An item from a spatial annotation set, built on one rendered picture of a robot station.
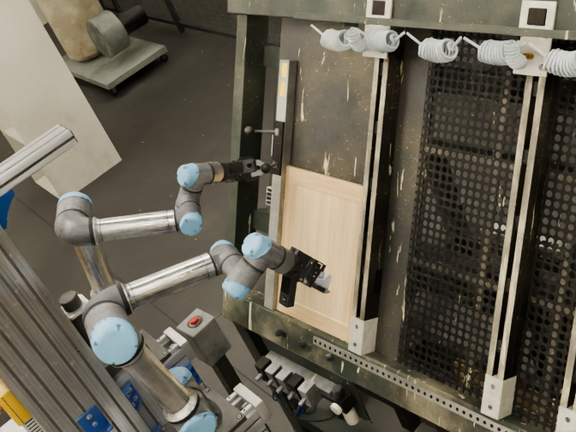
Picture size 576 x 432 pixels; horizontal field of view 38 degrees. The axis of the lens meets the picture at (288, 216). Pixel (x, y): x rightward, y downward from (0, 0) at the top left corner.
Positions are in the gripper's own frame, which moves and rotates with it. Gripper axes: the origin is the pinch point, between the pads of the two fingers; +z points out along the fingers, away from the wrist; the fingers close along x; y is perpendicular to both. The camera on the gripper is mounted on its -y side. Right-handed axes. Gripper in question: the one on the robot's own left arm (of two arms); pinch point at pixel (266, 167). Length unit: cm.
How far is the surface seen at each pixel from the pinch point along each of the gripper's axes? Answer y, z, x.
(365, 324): -31, 5, 60
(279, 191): 3.8, 8.0, 9.2
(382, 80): -58, 5, -18
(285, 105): -7.0, 8.0, -21.2
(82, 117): 346, 119, -91
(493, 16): -103, 2, -24
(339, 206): -23.8, 10.3, 18.6
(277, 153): 0.5, 7.0, -4.6
